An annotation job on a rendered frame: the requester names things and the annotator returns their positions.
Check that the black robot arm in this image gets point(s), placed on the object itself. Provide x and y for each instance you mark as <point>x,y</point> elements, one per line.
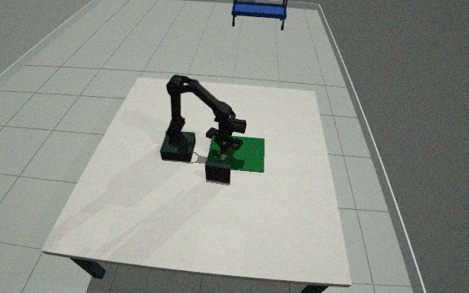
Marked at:
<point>221,110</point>

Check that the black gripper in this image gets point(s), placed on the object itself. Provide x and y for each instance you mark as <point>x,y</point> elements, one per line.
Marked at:
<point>221,137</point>

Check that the green circuit board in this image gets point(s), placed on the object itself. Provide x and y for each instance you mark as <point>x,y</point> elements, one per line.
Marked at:
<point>249,157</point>

